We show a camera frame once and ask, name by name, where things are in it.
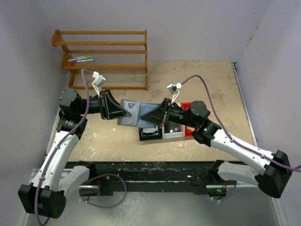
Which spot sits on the pink marker pen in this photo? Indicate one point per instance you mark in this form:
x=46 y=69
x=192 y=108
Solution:
x=81 y=60

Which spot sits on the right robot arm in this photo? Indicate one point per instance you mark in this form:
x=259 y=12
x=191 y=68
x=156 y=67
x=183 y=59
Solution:
x=265 y=169

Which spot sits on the green marker pen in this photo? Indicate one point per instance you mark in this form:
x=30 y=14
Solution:
x=84 y=57

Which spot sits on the black plastic bin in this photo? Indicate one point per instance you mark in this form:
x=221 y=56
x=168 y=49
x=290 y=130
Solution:
x=147 y=137

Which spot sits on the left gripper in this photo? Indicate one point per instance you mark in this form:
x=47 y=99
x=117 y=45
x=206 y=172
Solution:
x=102 y=105

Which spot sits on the red plastic bin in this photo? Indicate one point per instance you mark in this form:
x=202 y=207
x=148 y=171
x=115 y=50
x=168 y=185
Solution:
x=187 y=129

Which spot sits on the white VIP card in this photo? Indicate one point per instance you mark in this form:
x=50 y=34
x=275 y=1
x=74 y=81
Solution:
x=132 y=107

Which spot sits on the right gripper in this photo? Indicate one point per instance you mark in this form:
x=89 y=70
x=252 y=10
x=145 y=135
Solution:
x=166 y=111

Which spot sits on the wooden shelf rack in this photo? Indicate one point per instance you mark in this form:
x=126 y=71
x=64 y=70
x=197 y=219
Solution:
x=113 y=51

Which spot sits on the grey card holder wallet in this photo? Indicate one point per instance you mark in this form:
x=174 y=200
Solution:
x=144 y=108

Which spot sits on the black cards pile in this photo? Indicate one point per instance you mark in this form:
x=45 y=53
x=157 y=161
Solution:
x=173 y=128

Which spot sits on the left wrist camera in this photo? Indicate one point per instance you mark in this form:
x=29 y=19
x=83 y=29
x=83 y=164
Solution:
x=98 y=81

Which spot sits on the white plastic bin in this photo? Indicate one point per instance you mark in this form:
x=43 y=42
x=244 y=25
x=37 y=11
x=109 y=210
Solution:
x=171 y=135

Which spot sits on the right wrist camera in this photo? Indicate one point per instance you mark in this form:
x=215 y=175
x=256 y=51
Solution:
x=174 y=90

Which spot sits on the white VIP cards pile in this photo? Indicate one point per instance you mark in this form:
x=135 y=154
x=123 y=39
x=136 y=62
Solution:
x=150 y=130

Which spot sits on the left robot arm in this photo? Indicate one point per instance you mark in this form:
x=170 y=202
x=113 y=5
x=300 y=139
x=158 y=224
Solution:
x=47 y=193

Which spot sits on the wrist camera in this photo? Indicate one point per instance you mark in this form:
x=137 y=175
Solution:
x=174 y=90
x=98 y=81

